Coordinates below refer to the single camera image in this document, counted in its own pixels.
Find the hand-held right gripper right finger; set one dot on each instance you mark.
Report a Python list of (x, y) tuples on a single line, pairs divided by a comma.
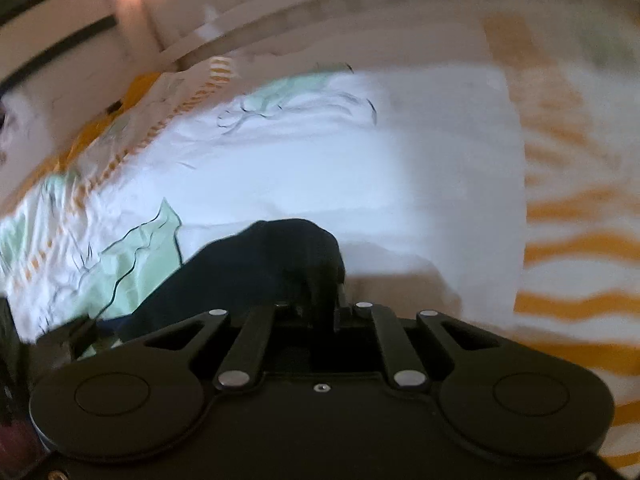
[(375, 320)]

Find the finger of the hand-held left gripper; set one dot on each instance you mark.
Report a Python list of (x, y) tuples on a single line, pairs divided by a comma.
[(70, 336)]

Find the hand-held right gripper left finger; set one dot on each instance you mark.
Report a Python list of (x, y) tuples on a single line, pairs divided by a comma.
[(262, 320)]

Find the black hoodie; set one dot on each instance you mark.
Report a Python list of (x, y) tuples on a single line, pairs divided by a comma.
[(250, 270)]

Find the white leaf-print duvet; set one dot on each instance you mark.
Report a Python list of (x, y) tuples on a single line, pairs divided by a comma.
[(350, 160)]

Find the yellow fitted sheet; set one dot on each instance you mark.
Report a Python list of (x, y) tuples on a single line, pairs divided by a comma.
[(142, 87)]

